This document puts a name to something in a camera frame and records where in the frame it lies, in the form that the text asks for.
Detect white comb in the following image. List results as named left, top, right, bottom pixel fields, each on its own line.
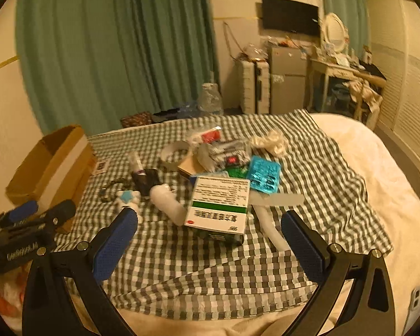
left=248, top=195, right=306, bottom=208

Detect white blue plush keychain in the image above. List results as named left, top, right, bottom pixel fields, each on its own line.
left=100, top=180, right=143, bottom=218

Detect grey crumpled plastic bag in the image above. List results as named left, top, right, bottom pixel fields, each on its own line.
left=196, top=138, right=253, bottom=173

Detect small grey fridge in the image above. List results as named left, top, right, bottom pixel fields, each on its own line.
left=269, top=46, right=308, bottom=114

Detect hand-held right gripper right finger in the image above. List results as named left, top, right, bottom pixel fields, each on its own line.
left=281, top=211, right=397, bottom=336

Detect narrow green curtain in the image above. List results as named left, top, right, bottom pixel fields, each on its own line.
left=318, top=0, right=368, bottom=43

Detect white toothpaste tube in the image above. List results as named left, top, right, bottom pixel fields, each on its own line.
left=127, top=150, right=148, bottom=179

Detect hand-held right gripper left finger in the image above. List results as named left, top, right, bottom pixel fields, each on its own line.
left=22, top=207, right=139, bottom=336

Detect green foil packet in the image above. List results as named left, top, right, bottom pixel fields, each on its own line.
left=224, top=166, right=249, bottom=179

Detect white louvred wardrobe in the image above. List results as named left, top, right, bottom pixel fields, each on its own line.
left=366, top=0, right=420, bottom=179

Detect small flat brown carton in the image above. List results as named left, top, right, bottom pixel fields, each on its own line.
left=177, top=154, right=211, bottom=180

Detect orange white plastic bag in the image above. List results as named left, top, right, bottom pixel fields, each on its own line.
left=0, top=273, right=27, bottom=326

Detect wooden chair with clothes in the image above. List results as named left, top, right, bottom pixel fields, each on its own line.
left=350, top=77, right=386, bottom=127

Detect dark clothes pile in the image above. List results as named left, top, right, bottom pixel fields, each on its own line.
left=152, top=109, right=180, bottom=123

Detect brown cardboard box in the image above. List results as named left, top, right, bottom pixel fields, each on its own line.
left=5, top=124, right=98, bottom=233

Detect grey checkered cloth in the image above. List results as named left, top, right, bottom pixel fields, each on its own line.
left=54, top=108, right=394, bottom=321

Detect black wall television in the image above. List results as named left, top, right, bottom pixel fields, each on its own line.
left=261, top=0, right=320, bottom=36

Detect white oval mirror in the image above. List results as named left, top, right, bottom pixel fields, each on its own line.
left=321, top=12, right=349, bottom=55

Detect clear bag with red packet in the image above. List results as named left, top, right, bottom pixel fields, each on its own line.
left=191, top=126, right=223, bottom=146

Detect blue blister pack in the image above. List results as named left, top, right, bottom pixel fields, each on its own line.
left=247, top=156, right=281, bottom=193

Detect clear water jug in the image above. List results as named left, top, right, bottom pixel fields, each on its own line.
left=199, top=83, right=222, bottom=114

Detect white plastic strip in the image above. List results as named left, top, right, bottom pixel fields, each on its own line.
left=259, top=206, right=292, bottom=251

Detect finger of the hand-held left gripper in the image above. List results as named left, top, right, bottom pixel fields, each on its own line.
left=2, top=200, right=39, bottom=225
left=35, top=199, right=77, bottom=235

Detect white ribbed suitcase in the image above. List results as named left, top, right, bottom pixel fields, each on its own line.
left=235, top=59, right=271, bottom=114

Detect pack of water bottles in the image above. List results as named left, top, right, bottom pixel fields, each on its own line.
left=177, top=102, right=201, bottom=120

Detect hanging wall cable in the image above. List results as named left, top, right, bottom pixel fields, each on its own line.
left=223, top=21, right=243, bottom=57

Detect small black pouch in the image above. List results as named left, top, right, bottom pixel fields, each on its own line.
left=133, top=169, right=161, bottom=200

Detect wide green curtain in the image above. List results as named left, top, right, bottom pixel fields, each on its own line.
left=16, top=0, right=219, bottom=137

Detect crumpled clear plastic bags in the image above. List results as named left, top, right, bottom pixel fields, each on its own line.
left=238, top=44, right=270, bottom=64

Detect patterned brown bag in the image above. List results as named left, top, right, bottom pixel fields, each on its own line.
left=121, top=111, right=152, bottom=128

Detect white vanity table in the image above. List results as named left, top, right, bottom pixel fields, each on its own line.
left=308, top=56, right=387, bottom=113

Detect white tape roll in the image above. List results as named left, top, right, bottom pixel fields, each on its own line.
left=160, top=141, right=193, bottom=172

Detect white green medicine box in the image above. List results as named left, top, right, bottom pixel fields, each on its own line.
left=184, top=176, right=251, bottom=246

